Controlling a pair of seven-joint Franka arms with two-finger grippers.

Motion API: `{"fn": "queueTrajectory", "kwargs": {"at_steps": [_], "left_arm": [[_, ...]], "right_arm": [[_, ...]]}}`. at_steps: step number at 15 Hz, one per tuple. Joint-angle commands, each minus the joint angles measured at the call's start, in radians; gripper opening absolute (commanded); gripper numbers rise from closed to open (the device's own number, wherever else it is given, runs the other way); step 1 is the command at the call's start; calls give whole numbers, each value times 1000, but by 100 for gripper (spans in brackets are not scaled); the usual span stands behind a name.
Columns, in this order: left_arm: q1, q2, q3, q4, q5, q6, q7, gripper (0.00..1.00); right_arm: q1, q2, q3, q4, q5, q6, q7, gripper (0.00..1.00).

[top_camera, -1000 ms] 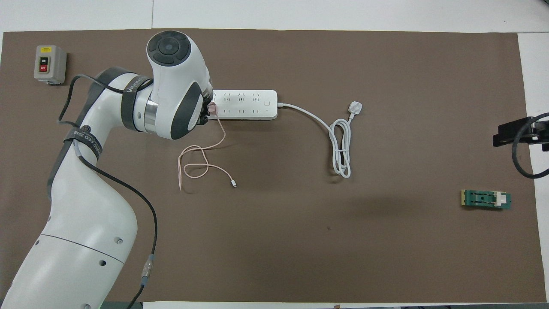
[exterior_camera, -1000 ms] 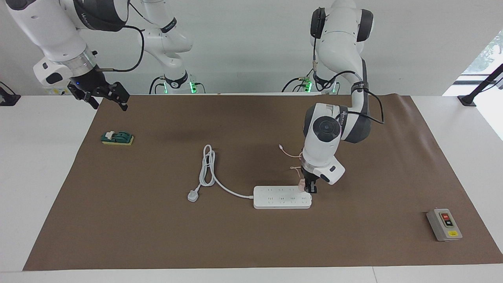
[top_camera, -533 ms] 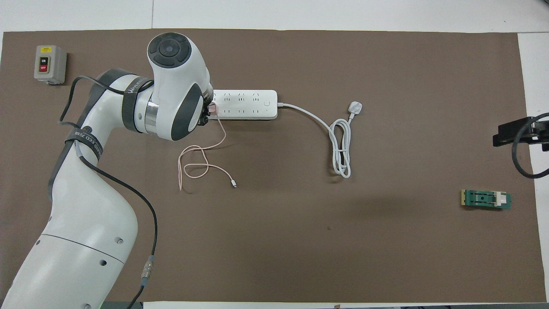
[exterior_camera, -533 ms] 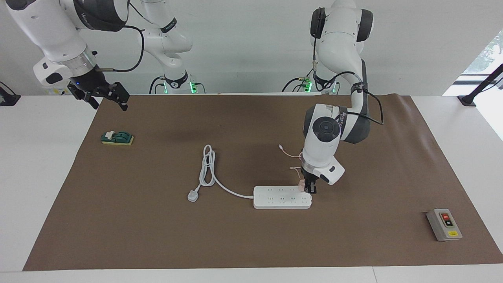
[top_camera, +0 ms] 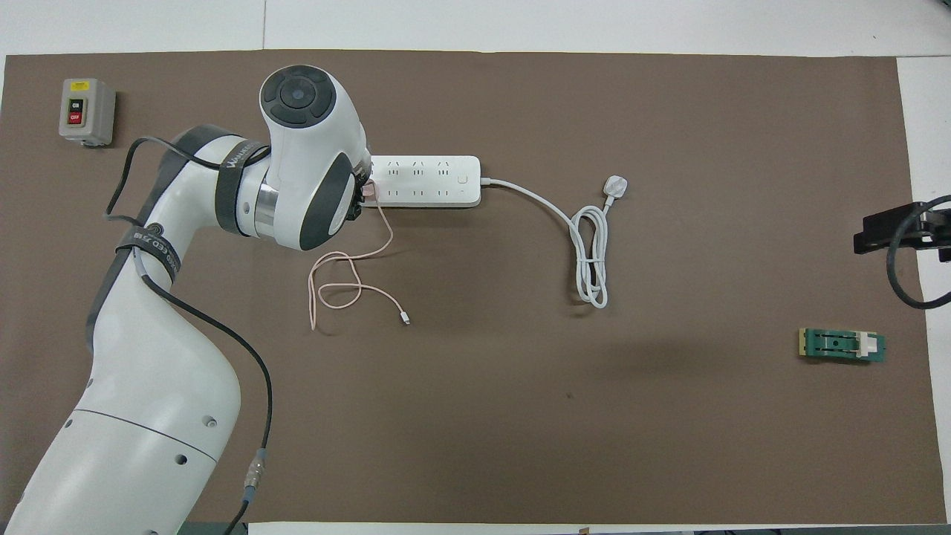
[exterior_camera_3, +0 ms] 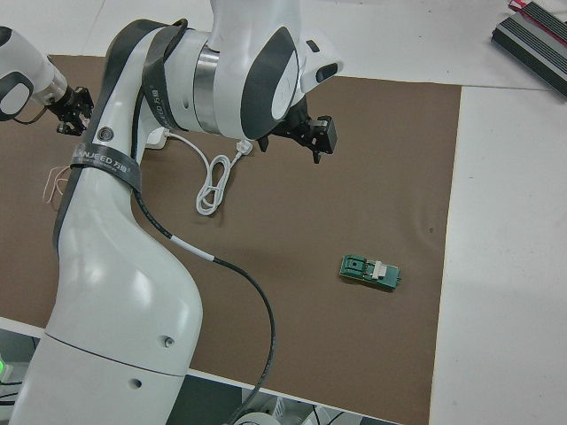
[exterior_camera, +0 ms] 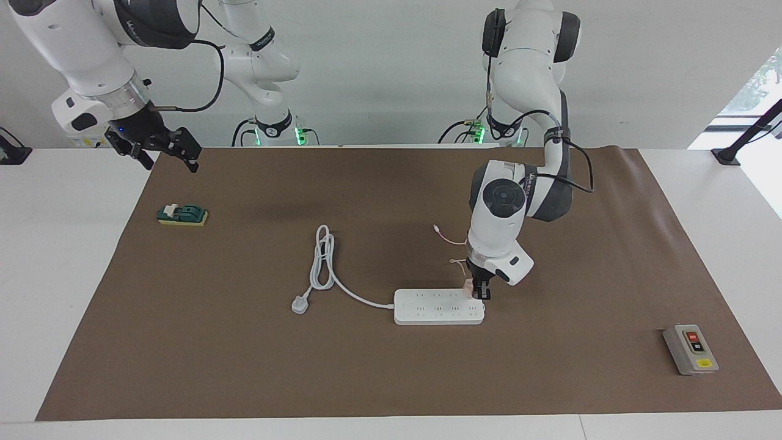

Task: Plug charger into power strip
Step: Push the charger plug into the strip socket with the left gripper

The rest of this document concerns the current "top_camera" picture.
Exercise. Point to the pink USB charger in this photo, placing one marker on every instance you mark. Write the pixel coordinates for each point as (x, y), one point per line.
(370, 192)

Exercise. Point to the green circuit board module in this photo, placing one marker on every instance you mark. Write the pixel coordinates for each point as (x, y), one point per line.
(839, 345)

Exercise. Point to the brown table mat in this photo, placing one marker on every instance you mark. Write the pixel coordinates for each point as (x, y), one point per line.
(475, 446)

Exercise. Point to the grey on-off switch box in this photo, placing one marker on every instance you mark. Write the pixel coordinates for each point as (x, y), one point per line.
(85, 111)

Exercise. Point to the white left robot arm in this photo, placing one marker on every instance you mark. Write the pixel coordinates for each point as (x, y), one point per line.
(148, 371)

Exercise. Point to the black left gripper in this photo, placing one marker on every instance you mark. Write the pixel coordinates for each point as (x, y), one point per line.
(354, 212)

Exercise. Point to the white power strip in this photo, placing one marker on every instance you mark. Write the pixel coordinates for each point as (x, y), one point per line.
(431, 180)

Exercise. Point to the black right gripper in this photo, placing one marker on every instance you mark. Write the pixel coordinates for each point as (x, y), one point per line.
(942, 232)

